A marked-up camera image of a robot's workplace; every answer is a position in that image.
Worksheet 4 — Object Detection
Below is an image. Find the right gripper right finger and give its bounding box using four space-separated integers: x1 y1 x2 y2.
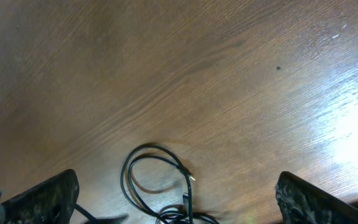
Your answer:
275 171 358 224

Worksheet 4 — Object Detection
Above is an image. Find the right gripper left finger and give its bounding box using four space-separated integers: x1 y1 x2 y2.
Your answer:
0 169 80 223

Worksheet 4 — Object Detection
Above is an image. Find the black USB cable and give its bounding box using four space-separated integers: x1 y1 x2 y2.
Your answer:
73 142 222 224

